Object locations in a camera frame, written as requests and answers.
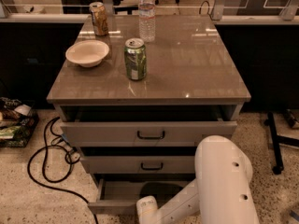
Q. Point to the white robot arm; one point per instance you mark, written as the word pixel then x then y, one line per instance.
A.
pixel 220 192

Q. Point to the black stand base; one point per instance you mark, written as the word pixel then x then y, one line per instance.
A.
pixel 276 141

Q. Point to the grey drawer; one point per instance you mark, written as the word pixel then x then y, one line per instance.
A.
pixel 144 134
pixel 138 164
pixel 120 197

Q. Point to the clear plastic water bottle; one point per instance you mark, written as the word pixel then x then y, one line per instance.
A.
pixel 146 11

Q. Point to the white bowl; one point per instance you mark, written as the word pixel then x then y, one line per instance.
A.
pixel 88 53

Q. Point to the gold soda can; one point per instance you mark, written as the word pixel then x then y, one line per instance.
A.
pixel 99 18

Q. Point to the green soda can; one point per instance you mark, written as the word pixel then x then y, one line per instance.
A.
pixel 135 58

